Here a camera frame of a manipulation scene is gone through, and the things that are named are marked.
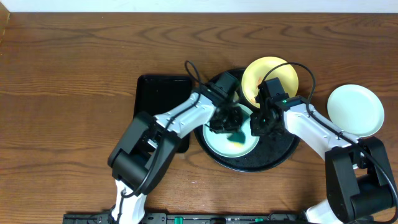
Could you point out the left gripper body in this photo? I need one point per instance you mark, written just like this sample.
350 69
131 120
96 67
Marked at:
229 119

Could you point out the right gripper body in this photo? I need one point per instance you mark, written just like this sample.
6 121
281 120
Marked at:
260 126

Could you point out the green yellow sponge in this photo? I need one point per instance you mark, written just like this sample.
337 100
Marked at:
237 138

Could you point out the mint plate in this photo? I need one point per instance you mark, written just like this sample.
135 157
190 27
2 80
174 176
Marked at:
219 144
356 110

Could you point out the yellow plate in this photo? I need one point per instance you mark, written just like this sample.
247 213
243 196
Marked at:
256 71

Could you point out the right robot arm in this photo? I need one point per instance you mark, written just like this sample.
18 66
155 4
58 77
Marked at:
359 180

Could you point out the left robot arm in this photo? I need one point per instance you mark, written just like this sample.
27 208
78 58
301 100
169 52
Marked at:
144 153

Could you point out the black round tray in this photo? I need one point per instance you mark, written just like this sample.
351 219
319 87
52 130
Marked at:
268 153

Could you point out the black rectangular tray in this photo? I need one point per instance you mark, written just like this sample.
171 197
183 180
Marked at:
157 94

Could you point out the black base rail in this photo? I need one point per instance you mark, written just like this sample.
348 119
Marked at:
162 218

